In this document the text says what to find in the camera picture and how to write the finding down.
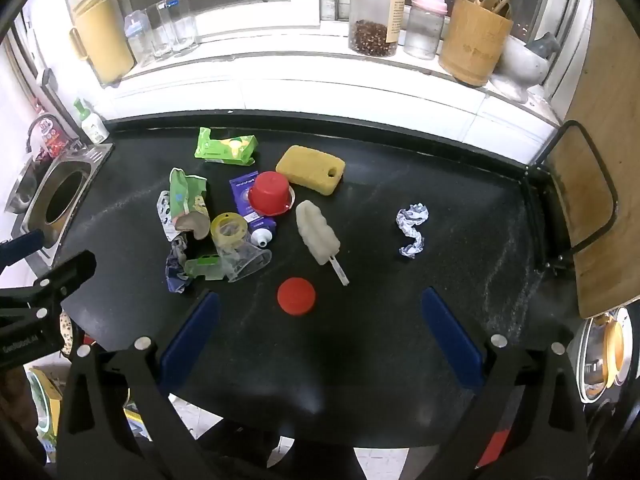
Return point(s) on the grey stone mortar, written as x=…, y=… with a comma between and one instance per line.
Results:
x=522, y=70

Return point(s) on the crumpled white paper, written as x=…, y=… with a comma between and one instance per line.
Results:
x=411, y=225

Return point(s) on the green-capped soap bottle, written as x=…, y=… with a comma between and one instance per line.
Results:
x=94, y=127

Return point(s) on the clear jar with beans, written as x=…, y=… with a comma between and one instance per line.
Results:
x=372, y=15

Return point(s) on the crumpled blue wrapper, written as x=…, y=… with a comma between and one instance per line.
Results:
x=176, y=272

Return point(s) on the red packet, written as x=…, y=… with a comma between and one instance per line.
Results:
x=54, y=140

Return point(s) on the black and white wrapper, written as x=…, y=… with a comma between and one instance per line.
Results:
x=164, y=210

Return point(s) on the green tissue packet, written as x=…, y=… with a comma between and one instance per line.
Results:
x=225, y=147

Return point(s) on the green snack bag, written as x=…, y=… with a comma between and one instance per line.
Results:
x=182, y=195

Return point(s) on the red round lid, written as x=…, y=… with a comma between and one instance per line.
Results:
x=296, y=296

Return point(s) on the green plastic piece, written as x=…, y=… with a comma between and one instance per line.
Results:
x=202, y=268

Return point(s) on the metal faucet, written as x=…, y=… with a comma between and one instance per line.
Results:
x=35, y=127

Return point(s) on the yellow sponge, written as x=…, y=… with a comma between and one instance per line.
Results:
x=310, y=167

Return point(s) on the yellow plastic pitcher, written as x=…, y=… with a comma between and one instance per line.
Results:
x=102, y=40

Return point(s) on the pink-capped baby bottle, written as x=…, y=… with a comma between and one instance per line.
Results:
x=425, y=22

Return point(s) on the purple box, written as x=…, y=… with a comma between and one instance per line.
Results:
x=240, y=192

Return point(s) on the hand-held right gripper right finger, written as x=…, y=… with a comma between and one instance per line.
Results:
x=450, y=335

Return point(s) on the red plastic cup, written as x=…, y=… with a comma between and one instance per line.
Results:
x=270, y=192

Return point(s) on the steel sink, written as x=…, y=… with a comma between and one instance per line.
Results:
x=42, y=185

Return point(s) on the wooden cutting board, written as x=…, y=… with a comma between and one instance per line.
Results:
x=580, y=125

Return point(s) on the yellow tape roll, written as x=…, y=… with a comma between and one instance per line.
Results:
x=237, y=232

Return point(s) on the bamboo utensil holder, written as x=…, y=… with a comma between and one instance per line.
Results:
x=475, y=45

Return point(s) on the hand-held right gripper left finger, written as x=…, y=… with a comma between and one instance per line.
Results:
x=192, y=332

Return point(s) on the white sponge bottle brush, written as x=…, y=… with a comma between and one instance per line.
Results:
x=317, y=232

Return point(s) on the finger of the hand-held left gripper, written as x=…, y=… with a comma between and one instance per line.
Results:
x=22, y=246
x=70, y=272

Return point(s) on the grey stone pestle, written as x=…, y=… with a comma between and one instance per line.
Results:
x=545, y=45

